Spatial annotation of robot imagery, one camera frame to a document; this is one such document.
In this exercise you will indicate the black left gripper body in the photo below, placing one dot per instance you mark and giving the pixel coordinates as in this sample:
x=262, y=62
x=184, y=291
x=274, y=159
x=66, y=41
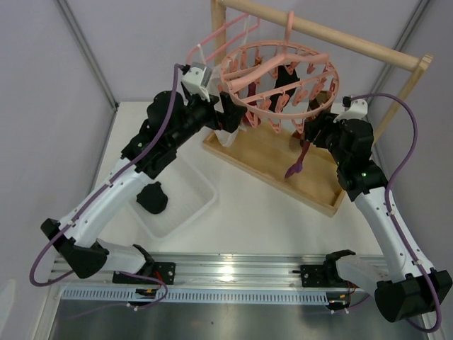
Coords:
x=219, y=115

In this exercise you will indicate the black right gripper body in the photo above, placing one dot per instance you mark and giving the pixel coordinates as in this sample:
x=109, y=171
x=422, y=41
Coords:
x=315, y=131

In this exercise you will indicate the magenta striped sock yellow cuff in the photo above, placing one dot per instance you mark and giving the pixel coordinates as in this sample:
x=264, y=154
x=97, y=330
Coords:
x=298, y=165

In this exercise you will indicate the black sock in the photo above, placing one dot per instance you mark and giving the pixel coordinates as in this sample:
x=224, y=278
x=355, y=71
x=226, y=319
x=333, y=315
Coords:
x=285, y=78
x=152, y=198

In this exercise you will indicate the pink round clip hanger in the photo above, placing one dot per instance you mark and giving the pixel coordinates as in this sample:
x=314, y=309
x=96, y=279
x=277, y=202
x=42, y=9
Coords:
x=315, y=91

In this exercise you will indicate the white plastic basket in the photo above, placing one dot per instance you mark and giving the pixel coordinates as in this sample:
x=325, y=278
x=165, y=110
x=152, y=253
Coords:
x=190, y=194

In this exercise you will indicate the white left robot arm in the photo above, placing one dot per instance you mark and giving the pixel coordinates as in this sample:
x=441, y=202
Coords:
x=171, y=122

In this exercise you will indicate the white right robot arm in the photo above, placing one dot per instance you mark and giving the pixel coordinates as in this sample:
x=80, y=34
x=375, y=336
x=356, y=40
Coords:
x=411, y=285

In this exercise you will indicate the pink clothes hanger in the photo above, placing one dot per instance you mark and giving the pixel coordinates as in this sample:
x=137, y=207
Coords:
x=230, y=35

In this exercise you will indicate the wooden clothes rack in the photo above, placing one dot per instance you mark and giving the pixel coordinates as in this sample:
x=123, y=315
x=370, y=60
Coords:
x=266, y=154

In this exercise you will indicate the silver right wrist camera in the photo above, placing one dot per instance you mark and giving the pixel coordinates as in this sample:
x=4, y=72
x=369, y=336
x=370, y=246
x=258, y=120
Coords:
x=354, y=108

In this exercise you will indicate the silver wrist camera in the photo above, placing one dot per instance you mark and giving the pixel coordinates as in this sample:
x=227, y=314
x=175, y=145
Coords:
x=195, y=80
x=354, y=108

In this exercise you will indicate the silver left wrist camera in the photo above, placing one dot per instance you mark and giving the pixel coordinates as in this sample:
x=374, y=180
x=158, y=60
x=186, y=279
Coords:
x=195, y=80

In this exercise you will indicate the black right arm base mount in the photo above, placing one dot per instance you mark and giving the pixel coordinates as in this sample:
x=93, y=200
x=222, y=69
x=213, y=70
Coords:
x=319, y=276

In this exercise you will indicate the aluminium mounting rail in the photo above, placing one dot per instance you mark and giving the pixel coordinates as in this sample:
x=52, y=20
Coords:
x=212, y=271

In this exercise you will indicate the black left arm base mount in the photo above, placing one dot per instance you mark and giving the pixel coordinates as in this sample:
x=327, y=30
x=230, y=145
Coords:
x=162, y=271

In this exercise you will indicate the white slotted cable duct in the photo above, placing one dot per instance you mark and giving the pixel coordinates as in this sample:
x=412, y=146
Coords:
x=290, y=297

